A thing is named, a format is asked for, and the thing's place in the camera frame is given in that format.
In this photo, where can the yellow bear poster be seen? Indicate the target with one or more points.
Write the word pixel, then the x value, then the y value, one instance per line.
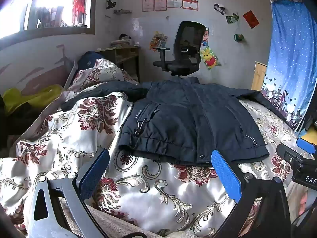
pixel 210 58

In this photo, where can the pile of papers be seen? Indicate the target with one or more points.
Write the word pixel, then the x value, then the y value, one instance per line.
pixel 122 41

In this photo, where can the dark blue bag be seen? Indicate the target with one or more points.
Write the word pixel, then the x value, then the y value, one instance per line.
pixel 89 59

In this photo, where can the red envelope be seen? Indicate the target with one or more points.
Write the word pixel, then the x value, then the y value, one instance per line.
pixel 251 19

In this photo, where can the green photos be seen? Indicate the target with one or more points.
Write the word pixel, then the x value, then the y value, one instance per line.
pixel 232 18

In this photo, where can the beige fleece blanket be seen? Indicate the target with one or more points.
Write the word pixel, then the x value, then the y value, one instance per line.
pixel 111 223

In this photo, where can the orange cartoon poster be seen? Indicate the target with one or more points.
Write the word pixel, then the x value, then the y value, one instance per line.
pixel 158 41

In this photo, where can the green hanging box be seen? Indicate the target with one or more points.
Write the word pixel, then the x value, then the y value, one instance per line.
pixel 239 38

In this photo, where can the dark navy padded jacket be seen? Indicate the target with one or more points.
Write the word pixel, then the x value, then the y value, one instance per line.
pixel 185 119

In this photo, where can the floral satin quilt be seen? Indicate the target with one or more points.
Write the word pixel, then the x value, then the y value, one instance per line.
pixel 161 191

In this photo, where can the black mesh office chair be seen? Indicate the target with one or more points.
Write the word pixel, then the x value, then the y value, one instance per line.
pixel 188 42

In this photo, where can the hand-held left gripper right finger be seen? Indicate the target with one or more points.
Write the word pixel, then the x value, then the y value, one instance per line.
pixel 225 176

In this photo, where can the wooden board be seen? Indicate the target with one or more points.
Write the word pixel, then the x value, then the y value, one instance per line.
pixel 258 75

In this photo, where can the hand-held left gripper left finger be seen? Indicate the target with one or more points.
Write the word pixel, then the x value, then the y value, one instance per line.
pixel 95 173

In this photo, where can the cartoon boy poster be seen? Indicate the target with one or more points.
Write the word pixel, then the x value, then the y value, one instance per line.
pixel 206 37

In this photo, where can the window with brown frame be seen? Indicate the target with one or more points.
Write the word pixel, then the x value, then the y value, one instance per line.
pixel 49 5

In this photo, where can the red hanging garment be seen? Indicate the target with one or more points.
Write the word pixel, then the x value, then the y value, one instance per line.
pixel 79 0

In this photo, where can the black and white photos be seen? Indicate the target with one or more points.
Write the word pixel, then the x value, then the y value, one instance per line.
pixel 220 8

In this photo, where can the black wall ornament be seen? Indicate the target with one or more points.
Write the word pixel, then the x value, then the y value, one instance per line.
pixel 110 5

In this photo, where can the wall hook rack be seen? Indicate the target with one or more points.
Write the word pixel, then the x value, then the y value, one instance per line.
pixel 122 11

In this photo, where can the white bed frame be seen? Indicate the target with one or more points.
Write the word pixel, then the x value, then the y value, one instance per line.
pixel 70 74

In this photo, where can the blue printed curtain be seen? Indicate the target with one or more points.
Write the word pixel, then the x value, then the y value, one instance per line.
pixel 289 42

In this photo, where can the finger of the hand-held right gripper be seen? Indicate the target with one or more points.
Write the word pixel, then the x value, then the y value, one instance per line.
pixel 307 146
pixel 288 153

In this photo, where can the person's right hand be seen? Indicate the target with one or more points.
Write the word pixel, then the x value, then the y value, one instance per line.
pixel 303 203

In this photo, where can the dark cloth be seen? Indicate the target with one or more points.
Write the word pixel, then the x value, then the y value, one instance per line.
pixel 22 121

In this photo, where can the yellow green cloth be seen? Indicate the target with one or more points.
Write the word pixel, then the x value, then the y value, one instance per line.
pixel 24 99

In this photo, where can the wooden desk with shelves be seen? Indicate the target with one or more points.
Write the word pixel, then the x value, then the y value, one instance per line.
pixel 123 54

